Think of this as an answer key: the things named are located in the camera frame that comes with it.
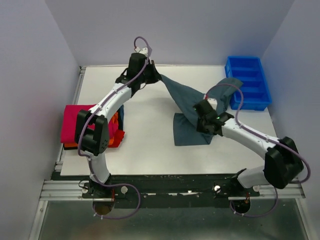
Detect grey-blue t shirt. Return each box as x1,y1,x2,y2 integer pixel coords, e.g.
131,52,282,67
161,75,243,147

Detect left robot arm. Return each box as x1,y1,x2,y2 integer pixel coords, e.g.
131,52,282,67
74,52,161,198

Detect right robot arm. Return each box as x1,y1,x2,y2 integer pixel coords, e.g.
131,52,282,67
193,98,304,196

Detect folded blue t shirt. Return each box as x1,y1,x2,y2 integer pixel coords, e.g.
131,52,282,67
117,105,125,131

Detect blue plastic bin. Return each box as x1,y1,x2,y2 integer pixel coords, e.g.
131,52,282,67
224,56,272,111

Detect folded orange t shirt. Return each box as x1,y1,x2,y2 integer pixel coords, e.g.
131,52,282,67
63,111,125,148

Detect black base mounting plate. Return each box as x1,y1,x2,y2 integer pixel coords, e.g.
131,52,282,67
51,171,260,209

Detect folded magenta t shirt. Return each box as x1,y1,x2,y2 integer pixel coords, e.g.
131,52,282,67
60,104,94,148

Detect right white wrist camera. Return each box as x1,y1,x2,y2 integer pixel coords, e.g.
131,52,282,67
206,98,218,111

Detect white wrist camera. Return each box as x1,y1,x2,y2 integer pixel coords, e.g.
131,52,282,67
135,47,149,57
206,98,218,111

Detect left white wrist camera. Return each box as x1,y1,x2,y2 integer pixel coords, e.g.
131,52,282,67
135,47,149,57

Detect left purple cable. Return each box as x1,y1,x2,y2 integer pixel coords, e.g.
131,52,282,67
76,36,154,221

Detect left table edge rail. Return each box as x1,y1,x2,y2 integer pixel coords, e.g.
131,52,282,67
53,66,87,172

